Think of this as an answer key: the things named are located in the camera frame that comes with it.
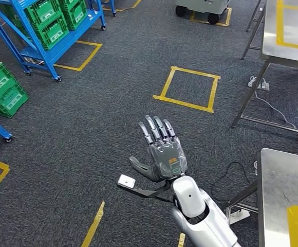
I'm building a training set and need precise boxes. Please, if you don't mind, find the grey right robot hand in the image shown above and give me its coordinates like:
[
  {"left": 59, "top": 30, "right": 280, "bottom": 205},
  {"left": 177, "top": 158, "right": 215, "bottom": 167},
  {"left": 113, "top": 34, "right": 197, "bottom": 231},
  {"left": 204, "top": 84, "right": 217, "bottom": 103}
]
[{"left": 128, "top": 115, "right": 188, "bottom": 183}]

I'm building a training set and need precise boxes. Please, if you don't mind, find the stainless steel workbench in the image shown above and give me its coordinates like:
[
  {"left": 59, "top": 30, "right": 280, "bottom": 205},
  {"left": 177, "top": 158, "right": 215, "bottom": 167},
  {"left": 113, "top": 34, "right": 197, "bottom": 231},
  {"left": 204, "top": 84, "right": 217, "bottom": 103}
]
[{"left": 221, "top": 148, "right": 298, "bottom": 247}]

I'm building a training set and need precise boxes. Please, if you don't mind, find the white power strip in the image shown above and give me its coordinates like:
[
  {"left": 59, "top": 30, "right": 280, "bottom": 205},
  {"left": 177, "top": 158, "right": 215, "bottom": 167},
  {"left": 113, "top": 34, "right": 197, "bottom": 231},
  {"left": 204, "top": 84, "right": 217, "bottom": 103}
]
[
  {"left": 229, "top": 208, "right": 250, "bottom": 226},
  {"left": 247, "top": 75, "right": 269, "bottom": 92}
]

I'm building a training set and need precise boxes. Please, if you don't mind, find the white wheeled cart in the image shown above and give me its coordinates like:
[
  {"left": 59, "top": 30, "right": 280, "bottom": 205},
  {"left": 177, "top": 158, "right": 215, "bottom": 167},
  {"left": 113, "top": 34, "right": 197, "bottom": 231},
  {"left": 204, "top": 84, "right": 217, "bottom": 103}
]
[{"left": 175, "top": 0, "right": 231, "bottom": 25}]

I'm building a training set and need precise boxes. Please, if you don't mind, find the stainless steel table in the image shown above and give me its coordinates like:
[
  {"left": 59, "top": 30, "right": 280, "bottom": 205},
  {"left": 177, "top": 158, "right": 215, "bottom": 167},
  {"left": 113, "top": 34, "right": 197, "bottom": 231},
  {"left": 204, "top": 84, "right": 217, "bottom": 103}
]
[{"left": 231, "top": 0, "right": 298, "bottom": 137}]

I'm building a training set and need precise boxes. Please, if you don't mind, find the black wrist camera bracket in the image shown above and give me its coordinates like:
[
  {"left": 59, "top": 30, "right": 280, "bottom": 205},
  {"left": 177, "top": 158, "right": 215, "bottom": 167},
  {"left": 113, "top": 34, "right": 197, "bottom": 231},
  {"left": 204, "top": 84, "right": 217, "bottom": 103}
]
[{"left": 117, "top": 182, "right": 175, "bottom": 200}]

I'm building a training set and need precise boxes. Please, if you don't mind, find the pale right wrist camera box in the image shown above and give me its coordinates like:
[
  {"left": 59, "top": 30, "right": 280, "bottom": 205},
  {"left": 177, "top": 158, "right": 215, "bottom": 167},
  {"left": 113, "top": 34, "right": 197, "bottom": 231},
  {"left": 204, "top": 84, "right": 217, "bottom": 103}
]
[{"left": 117, "top": 174, "right": 137, "bottom": 190}]

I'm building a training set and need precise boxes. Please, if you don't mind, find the black floor cable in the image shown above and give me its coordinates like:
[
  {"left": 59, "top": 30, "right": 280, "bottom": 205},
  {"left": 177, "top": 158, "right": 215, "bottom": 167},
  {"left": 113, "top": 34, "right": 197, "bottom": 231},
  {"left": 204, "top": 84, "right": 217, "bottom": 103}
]
[{"left": 210, "top": 161, "right": 258, "bottom": 202}]

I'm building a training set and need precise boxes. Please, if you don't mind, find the white floor cable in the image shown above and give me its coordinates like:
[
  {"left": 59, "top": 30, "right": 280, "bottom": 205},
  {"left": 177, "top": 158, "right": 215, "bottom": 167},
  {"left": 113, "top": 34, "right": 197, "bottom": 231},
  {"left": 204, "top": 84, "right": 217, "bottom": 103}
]
[{"left": 254, "top": 89, "right": 297, "bottom": 129}]

